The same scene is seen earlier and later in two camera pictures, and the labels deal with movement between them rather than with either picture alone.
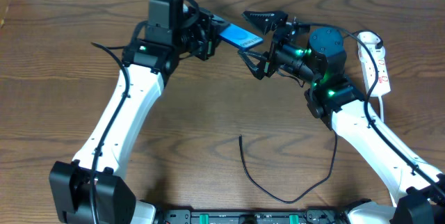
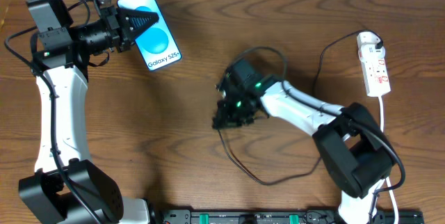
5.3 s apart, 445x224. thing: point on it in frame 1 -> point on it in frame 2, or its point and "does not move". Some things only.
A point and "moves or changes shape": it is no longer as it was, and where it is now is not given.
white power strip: x=381 y=84 does not move
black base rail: x=250 y=216 does not move
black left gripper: x=209 y=34 -> x=116 y=26
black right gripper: x=273 y=48 -> x=227 y=119
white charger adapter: x=370 y=40 does not move
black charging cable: x=264 y=190 -> x=286 y=76
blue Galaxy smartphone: x=240 y=37 moves or changes shape
